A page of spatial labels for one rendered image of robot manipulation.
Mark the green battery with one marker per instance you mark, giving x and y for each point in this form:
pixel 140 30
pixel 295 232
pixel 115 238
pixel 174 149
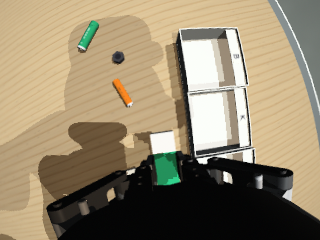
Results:
pixel 88 35

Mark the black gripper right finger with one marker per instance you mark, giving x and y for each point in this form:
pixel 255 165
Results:
pixel 273 179

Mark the white domino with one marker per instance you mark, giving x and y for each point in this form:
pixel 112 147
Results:
pixel 130 171

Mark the grey three-compartment bin rack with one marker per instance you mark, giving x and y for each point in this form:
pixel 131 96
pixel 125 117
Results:
pixel 214 115

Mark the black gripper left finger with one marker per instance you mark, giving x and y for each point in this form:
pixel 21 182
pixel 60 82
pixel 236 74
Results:
pixel 64 212

